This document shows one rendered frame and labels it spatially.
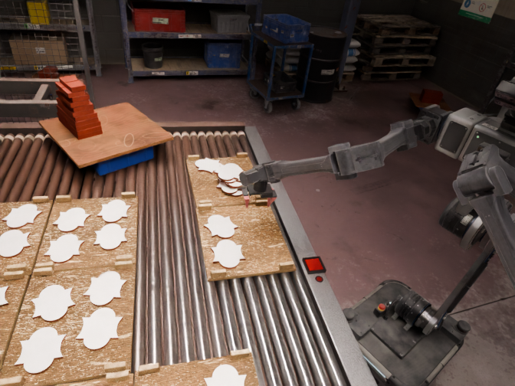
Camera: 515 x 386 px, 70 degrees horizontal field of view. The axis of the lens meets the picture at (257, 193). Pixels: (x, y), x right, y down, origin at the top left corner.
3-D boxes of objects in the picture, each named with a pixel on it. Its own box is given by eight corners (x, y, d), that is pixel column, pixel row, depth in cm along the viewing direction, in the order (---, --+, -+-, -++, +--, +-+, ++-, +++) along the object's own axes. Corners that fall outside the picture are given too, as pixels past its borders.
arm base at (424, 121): (431, 144, 144) (444, 116, 137) (420, 149, 140) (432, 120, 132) (411, 135, 149) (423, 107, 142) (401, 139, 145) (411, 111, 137)
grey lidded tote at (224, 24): (239, 27, 556) (241, 9, 542) (249, 33, 531) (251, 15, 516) (208, 27, 536) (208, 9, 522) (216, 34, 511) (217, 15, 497)
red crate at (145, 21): (180, 24, 531) (179, 2, 514) (185, 33, 498) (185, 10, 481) (132, 23, 509) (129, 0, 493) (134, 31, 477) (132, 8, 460)
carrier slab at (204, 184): (247, 158, 210) (248, 155, 209) (269, 203, 180) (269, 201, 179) (185, 161, 201) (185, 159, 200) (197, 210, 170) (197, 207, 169)
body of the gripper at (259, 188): (273, 195, 155) (275, 181, 151) (249, 197, 153) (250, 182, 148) (269, 186, 160) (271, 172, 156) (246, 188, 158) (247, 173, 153)
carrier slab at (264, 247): (268, 205, 178) (269, 203, 177) (295, 271, 147) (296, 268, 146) (195, 210, 169) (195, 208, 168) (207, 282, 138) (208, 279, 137)
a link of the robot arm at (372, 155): (382, 174, 105) (374, 139, 103) (339, 181, 113) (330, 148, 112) (420, 143, 139) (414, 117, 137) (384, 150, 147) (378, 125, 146)
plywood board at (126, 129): (127, 104, 225) (127, 102, 224) (173, 139, 198) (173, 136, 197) (39, 124, 195) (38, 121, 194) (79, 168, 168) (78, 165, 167)
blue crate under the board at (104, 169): (127, 135, 216) (125, 119, 210) (155, 158, 200) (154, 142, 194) (73, 149, 198) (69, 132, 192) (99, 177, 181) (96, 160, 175)
